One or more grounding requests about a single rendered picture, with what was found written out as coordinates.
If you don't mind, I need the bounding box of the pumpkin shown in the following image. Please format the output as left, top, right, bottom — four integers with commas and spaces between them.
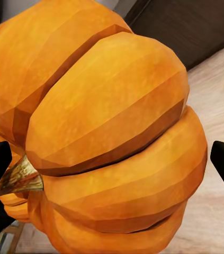
0, 193, 31, 224
0, 0, 208, 254

